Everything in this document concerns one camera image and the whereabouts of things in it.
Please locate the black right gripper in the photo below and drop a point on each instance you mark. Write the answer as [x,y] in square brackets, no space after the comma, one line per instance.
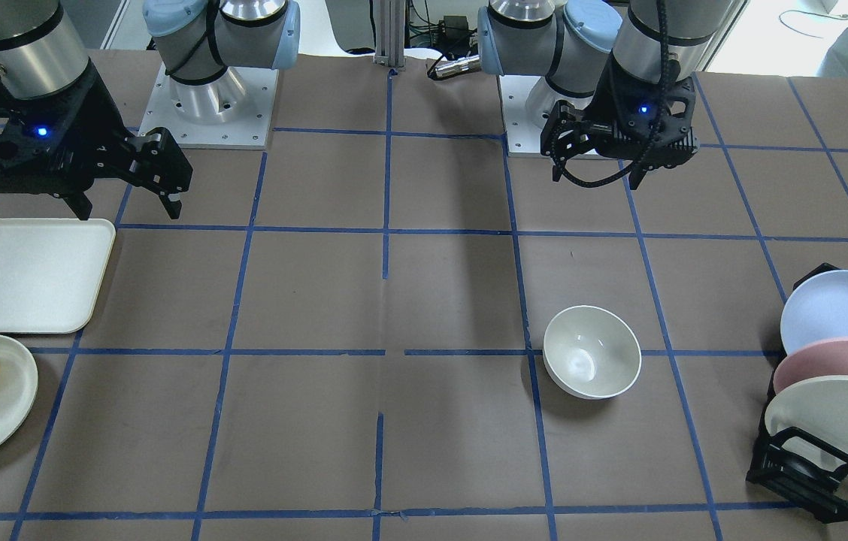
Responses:
[99,120]

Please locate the black plate rack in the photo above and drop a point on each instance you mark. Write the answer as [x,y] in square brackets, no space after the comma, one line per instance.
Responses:
[795,478]

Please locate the cream plate in rack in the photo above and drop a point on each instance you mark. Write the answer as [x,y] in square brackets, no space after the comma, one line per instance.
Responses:
[845,424]

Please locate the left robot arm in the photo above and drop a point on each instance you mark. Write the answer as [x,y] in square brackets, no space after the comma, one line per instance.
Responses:
[569,46]

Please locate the aluminium frame post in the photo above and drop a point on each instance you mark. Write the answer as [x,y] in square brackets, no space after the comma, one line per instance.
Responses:
[390,22]

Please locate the white ceramic bowl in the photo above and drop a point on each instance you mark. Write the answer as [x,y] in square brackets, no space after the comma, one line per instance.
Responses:
[591,353]

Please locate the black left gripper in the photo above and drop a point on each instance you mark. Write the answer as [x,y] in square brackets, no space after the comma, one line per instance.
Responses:
[609,104]

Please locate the pink plate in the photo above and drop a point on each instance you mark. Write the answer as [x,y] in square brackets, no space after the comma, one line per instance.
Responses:
[828,357]

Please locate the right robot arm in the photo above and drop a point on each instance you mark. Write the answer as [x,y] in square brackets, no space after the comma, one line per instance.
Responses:
[42,53]

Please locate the blue plate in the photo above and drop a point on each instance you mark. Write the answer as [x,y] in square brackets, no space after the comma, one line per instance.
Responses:
[817,310]

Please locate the white rectangular tray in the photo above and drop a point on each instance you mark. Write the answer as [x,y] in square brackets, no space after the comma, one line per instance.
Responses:
[51,272]

